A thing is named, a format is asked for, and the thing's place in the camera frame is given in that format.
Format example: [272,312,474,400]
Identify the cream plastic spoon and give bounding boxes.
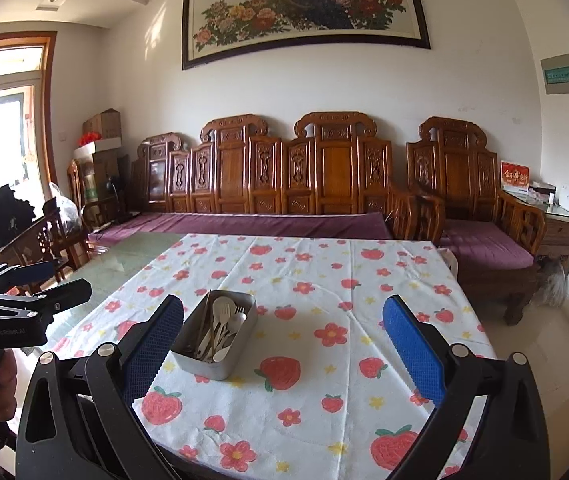
[196,296,236,361]

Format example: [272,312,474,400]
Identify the dark wooden side chair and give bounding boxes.
[0,198,90,284]

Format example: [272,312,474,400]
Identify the rectangular metal tin tray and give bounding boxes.
[172,290,257,382]

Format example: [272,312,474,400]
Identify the stainless steel fork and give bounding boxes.
[214,307,246,352]

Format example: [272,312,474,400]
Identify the stacked cardboard boxes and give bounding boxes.
[68,108,122,208]

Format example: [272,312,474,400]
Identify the purple armchair cushion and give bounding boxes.
[440,220,534,271]

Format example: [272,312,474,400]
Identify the strawberry flower print tablecloth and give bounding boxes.
[50,234,494,479]

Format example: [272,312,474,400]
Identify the grey feather duster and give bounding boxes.
[532,259,568,308]

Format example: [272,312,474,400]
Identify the purple sofa cushion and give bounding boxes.
[88,212,392,247]

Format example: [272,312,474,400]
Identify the wooden side table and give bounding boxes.
[501,191,569,275]

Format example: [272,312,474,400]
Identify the carved wooden armchair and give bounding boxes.
[406,116,545,325]

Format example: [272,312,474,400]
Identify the red greeting card box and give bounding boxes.
[499,160,530,195]

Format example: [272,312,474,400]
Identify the carved wooden long sofa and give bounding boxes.
[129,112,445,243]

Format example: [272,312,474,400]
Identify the framed peacock flower painting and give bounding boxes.
[181,0,430,68]

